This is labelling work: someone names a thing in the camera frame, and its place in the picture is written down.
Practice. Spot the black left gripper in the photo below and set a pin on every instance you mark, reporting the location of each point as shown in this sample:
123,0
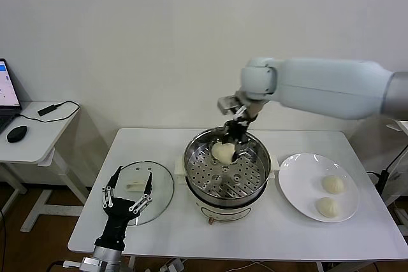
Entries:
116,211

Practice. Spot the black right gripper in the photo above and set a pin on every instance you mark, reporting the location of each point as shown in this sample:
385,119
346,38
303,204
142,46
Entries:
237,127

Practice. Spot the white steamed baozi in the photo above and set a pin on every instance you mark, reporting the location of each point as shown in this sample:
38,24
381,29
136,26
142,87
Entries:
223,153
333,184
327,206

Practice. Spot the round glass lid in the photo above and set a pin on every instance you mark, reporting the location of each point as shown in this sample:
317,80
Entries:
159,189

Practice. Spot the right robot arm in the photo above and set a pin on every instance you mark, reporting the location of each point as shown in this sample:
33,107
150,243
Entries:
318,87

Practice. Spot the stainless steel steamer basket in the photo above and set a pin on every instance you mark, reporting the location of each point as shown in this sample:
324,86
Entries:
223,183

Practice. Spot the stainless steel steamer pot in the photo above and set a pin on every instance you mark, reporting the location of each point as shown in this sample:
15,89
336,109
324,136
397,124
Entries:
223,211

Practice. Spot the white table leg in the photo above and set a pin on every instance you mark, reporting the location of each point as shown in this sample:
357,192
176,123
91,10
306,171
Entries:
133,264
319,266

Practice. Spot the white round plate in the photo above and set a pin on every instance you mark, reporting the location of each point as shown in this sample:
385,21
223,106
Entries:
303,183

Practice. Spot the white side desk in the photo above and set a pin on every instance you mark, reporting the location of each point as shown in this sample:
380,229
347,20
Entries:
44,202

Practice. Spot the white power strip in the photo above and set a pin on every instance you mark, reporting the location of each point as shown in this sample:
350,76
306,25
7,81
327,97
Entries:
173,265

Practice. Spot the black rectangular adapter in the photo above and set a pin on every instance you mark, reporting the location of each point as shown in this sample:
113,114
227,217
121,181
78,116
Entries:
48,110

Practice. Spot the black computer mouse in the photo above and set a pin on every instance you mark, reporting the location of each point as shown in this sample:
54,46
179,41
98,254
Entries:
17,133

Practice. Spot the black laptop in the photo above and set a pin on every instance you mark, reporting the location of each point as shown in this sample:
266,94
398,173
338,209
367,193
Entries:
8,93

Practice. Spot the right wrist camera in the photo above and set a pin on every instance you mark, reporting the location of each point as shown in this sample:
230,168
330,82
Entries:
228,104

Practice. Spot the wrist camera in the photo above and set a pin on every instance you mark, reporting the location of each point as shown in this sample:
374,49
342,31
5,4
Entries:
228,104
72,264

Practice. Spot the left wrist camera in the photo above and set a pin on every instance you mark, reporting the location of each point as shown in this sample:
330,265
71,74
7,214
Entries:
72,264

